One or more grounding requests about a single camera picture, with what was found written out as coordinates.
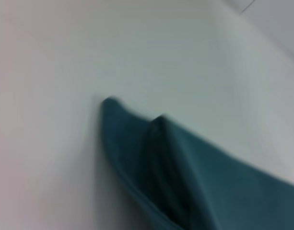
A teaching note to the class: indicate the teal blue shirt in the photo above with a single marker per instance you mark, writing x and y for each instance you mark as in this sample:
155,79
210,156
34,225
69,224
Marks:
197,172

